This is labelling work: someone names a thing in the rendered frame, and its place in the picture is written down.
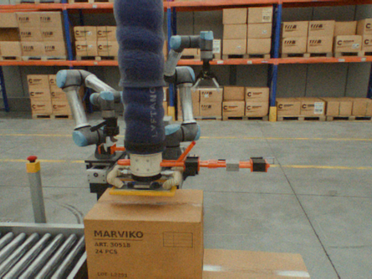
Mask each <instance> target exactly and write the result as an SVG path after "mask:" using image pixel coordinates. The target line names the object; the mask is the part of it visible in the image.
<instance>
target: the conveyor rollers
mask: <svg viewBox="0 0 372 279"><path fill-rule="evenodd" d="M1 237H2V235H1V233H0V238H1ZM13 238H14V234H13V233H12V232H9V233H7V234H6V235H5V236H4V237H3V238H1V239H0V249H2V247H3V246H5V245H6V244H7V243H8V242H9V241H10V240H12V239H13ZM25 238H27V235H26V234H25V233H20V234H19V235H18V236H17V237H16V238H15V239H13V240H12V241H11V243H9V244H8V245H7V246H5V248H4V249H2V250H1V251H0V263H1V262H2V260H3V259H4V258H6V257H7V255H8V254H9V253H10V252H12V251H13V250H14V249H15V248H16V247H17V246H18V245H19V244H20V243H21V242H22V241H23V240H24V239H25ZM38 238H39V234H37V233H34V234H32V235H31V236H30V237H29V238H28V239H27V240H26V241H25V242H24V243H23V244H22V245H21V246H20V247H19V248H17V249H16V250H15V251H14V252H13V253H12V254H11V255H10V256H9V257H8V258H7V259H6V260H5V261H4V262H3V263H2V264H1V265H0V276H2V275H3V273H4V272H5V271H6V270H8V269H9V267H10V266H11V265H13V264H14V262H15V261H16V260H18V259H19V258H20V256H21V255H23V254H24V253H25V252H26V250H27V249H29V247H30V246H31V245H32V244H33V243H34V242H35V241H36V240H37V239H38ZM51 238H52V236H51V235H50V234H45V235H44V236H43V237H42V238H41V239H40V241H39V242H37V243H36V244H35V246H34V247H32V248H31V249H30V250H29V252H27V253H26V254H25V255H24V256H23V257H22V258H21V259H20V261H19V262H18V263H17V264H16V265H15V266H14V267H13V268H11V270H10V271H9V272H8V273H7V274H6V275H5V276H4V277H3V278H2V279H15V277H17V275H18V274H19V273H20V272H21V271H22V269H23V268H25V267H26V266H27V264H28V263H29V262H30V261H31V260H32V259H33V258H34V256H36V255H37V254H38V252H39V251H41V250H42V248H43V247H44V245H46V244H47V243H48V242H49V240H50V239H51ZM64 238H65V237H64V235H63V234H59V235H57V236H56V238H55V239H54V240H53V241H52V242H51V243H50V244H49V245H48V246H47V248H45V249H44V251H43V252H42V253H41V254H40V255H39V256H38V257H37V258H36V260H34V261H33V263H32V264H31V265H30V266H29V267H28V268H27V270H26V271H25V272H24V273H23V274H22V275H21V277H20V278H18V279H30V277H32V276H33V274H35V272H36V270H38V269H39V268H40V266H41V265H42V264H43V263H44V262H45V260H46V259H47V258H48V257H49V256H50V255H51V253H52V252H53V251H54V250H55V248H56V247H57V246H58V245H59V244H60V243H61V241H63V239H64ZM76 239H77V236H76V235H75V234H72V235H70V237H69V238H68V239H67V240H66V241H65V242H64V244H63V245H62V246H61V248H59V249H58V251H57V252H56V253H55V254H54V256H53V257H52V258H51V259H50V260H49V262H47V264H46V265H45V266H44V268H43V269H42V270H41V271H40V272H39V274H38V275H37V276H36V277H35V278H34V279H46V278H47V276H48V275H49V274H50V273H51V271H52V270H53V269H54V267H55V266H56V265H57V264H58V262H59V260H61V259H62V257H63V256H64V254H65V253H67V251H68V249H69V248H70V247H71V246H72V245H73V244H74V242H75V241H76ZM84 247H85V236H84V235H83V236H82V238H81V239H80V241H79V242H77V244H76V246H75V247H74V249H72V250H71V252H70V253H69V255H68V256H67V258H66V259H65V260H64V261H63V263H62V264H61V265H60V267H59V268H58V270H57V271H56V272H55V273H54V274H53V276H52V278H50V279H61V278H62V277H64V275H65V273H66V271H67V270H68V268H70V266H71V265H72V263H73V261H75V259H76V258H77V256H78V254H79V253H80V252H81V251H82V249H83V248H84Z"/></svg>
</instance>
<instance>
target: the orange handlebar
mask: <svg viewBox="0 0 372 279"><path fill-rule="evenodd" d="M113 149H114V151H124V150H125V148H124V147H114V148H113ZM162 161H164V162H160V166H166V167H183V160H182V161H181V162H180V163H171V162H176V161H177V160H162ZM165 161H166V162H165ZM167 161H168V162H167ZM117 164H118V165H119V166H131V163H130V159H121V160H118V161H117ZM199 167H200V168H208V169H217V168H226V161H218V160H215V159H208V161H200V163H199ZM239 168H250V161H239Z"/></svg>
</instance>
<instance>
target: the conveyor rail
mask: <svg viewBox="0 0 372 279"><path fill-rule="evenodd" d="M9 232H12V233H13V234H14V238H13V239H15V238H16V237H17V236H18V235H19V234H20V233H25V234H26V235H27V238H25V239H24V240H27V239H28V238H29V237H30V236H31V235H32V234H34V233H37V234H39V238H38V239H37V240H36V241H40V239H41V238H42V237H43V236H44V235H45V234H50V235H51V236H52V238H51V239H50V240H49V241H50V242H52V241H53V240H54V239H55V238H56V236H57V235H59V234H63V235H64V237H65V238H64V239H63V241H66V240H67V239H68V238H69V237H70V235H72V234H75V235H76V236H77V239H76V241H75V242H79V241H80V239H81V238H82V236H83V235H84V229H83V225H80V224H47V223H29V222H26V223H12V222H0V233H1V235H2V237H1V238H3V237H4V236H5V235H6V234H7V233H9ZM1 238H0V239H1ZM13 239H12V240H13Z"/></svg>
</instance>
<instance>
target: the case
mask: <svg viewBox="0 0 372 279"><path fill-rule="evenodd" d="M110 189H111V188H108V189H107V190H106V191H105V193H103V194H102V196H101V197H100V199H99V200H98V202H96V203H95V205H94V206H93V207H92V209H91V210H90V211H89V212H88V213H87V215H86V216H85V218H84V219H83V224H84V225H83V229H84V236H85V249H86V256H87V269H88V279H202V266H203V190H196V189H177V190H176V191H175V194H174V197H170V196H124V195H109V190H110Z"/></svg>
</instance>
